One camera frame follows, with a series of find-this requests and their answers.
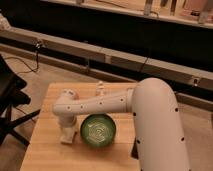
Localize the white sponge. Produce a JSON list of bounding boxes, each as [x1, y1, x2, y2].
[[60, 132, 76, 144]]

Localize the black floor cable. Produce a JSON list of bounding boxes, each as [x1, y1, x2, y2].
[[3, 44, 43, 76]]

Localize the green glass bowl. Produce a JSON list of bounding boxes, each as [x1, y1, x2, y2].
[[80, 114, 116, 148]]

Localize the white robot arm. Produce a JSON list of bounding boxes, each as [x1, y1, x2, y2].
[[53, 78, 191, 171]]

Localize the black office chair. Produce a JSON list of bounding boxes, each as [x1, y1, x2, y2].
[[0, 54, 40, 146]]

